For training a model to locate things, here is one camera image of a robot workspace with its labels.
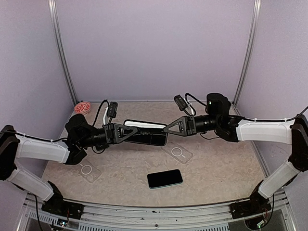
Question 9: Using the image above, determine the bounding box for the front aluminium rail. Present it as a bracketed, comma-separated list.
[15, 191, 298, 231]

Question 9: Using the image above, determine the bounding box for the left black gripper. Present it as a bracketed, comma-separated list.
[78, 123, 138, 148]

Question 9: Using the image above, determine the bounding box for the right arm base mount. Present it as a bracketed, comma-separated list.
[229, 181, 272, 219]

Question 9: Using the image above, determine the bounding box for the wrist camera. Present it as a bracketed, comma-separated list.
[173, 94, 196, 116]
[103, 102, 118, 125]

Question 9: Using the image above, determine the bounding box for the left aluminium frame post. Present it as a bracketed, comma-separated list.
[48, 0, 78, 105]

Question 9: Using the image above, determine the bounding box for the red white patterned bowl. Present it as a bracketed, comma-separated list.
[74, 101, 91, 115]

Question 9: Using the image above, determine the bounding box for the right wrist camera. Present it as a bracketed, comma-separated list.
[173, 94, 196, 116]

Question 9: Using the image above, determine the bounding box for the aluminium frame post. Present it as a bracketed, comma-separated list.
[48, 0, 78, 105]
[233, 0, 261, 107]

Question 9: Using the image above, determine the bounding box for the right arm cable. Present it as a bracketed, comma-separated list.
[185, 93, 308, 122]

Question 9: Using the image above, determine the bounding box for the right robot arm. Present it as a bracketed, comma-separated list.
[164, 93, 308, 214]

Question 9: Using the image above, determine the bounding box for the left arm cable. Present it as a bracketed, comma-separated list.
[92, 99, 109, 127]

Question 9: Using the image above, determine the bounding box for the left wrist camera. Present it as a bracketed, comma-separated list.
[103, 102, 118, 125]

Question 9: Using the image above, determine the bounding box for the right aluminium frame post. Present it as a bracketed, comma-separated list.
[233, 0, 261, 107]

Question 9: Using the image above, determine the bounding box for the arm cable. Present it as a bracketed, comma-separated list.
[185, 93, 308, 122]
[92, 99, 109, 127]

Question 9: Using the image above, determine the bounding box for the clear magsafe case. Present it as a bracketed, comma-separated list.
[76, 160, 102, 183]
[161, 141, 193, 164]

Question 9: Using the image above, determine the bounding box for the teal-edged smartphone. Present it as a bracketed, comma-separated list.
[147, 169, 183, 189]

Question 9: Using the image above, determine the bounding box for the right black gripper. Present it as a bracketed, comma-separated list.
[163, 114, 219, 136]

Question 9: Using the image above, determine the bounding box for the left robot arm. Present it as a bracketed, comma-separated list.
[0, 114, 140, 214]

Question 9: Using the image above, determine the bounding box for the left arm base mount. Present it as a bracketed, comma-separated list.
[41, 181, 84, 220]

